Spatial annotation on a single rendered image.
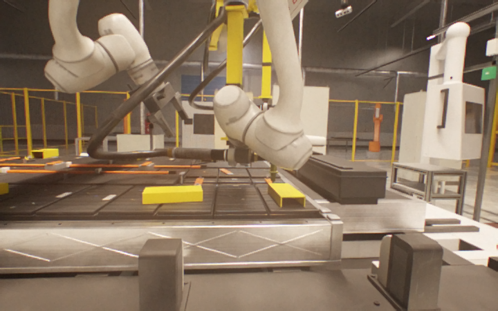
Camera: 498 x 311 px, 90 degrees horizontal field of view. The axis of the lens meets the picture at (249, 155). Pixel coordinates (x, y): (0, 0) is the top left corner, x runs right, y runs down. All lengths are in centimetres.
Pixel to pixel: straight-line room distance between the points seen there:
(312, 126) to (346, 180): 482
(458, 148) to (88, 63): 327
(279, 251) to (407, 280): 26
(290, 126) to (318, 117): 505
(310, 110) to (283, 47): 504
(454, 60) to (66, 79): 363
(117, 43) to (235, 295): 75
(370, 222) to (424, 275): 37
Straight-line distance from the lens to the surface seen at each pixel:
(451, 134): 344
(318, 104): 566
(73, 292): 68
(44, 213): 80
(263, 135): 62
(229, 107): 64
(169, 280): 48
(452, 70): 378
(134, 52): 90
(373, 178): 85
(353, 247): 101
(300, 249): 66
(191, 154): 102
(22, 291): 74
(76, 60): 84
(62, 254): 73
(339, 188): 81
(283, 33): 58
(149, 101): 91
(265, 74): 161
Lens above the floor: 122
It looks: 6 degrees down
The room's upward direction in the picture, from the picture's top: 1 degrees clockwise
